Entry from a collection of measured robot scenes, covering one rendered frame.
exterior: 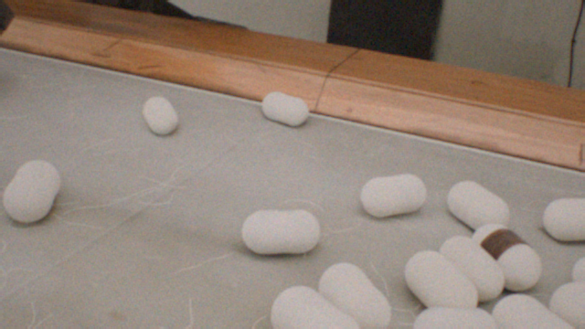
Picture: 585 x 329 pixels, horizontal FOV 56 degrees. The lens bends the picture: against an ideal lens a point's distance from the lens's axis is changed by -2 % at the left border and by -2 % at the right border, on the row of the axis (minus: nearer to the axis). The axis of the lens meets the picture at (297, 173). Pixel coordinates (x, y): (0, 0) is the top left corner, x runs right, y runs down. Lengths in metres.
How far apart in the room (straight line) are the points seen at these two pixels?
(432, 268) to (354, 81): 0.22
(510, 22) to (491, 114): 1.92
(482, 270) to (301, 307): 0.08
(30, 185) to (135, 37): 0.25
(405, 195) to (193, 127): 0.16
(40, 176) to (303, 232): 0.13
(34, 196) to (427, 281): 0.17
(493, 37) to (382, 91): 1.93
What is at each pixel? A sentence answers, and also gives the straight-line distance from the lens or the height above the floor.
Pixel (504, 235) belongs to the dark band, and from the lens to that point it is 0.26.
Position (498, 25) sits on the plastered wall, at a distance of 2.32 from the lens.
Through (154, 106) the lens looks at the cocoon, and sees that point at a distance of 0.37.
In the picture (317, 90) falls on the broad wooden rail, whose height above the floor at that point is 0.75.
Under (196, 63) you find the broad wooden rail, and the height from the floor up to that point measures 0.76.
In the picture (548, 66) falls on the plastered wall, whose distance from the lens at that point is 2.35.
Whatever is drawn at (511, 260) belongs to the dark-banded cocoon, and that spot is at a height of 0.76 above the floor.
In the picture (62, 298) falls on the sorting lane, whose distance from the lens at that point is 0.24.
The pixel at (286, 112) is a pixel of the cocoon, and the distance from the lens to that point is 0.38.
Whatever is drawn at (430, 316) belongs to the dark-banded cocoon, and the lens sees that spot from 0.21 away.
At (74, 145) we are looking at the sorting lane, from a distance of 0.36.
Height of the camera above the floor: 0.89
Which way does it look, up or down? 27 degrees down
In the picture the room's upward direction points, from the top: 5 degrees clockwise
